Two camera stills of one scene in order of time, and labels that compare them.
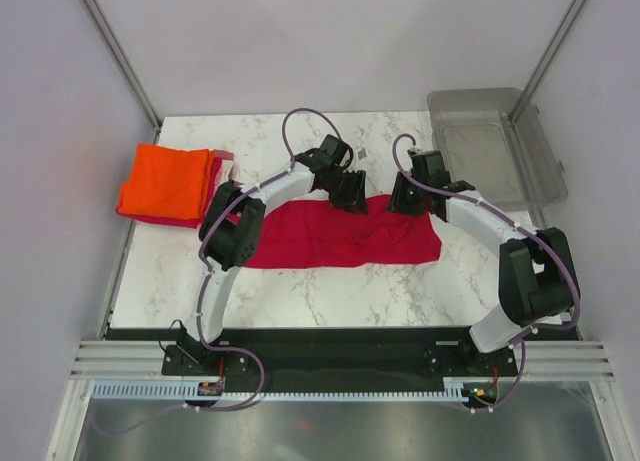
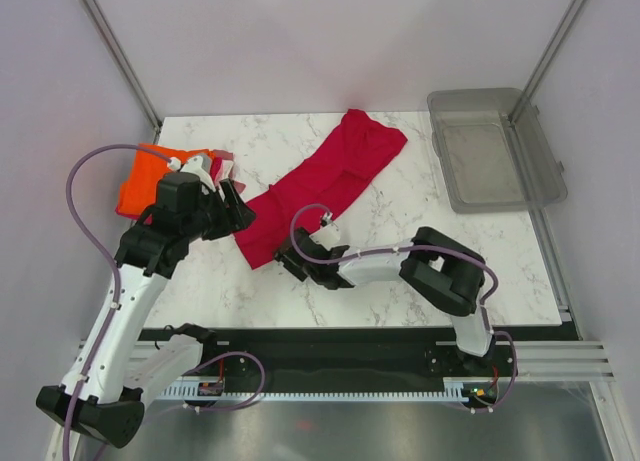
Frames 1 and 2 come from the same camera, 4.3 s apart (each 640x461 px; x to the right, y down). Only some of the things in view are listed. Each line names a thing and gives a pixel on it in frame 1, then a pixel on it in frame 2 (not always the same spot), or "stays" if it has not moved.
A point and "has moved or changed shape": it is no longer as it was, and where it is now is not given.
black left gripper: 355,200 to 233,218
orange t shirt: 167,181 stays
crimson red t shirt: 309,233 has moved or changed shape
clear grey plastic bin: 494,140 stays
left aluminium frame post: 105,31 stays
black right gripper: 396,202 to 292,267
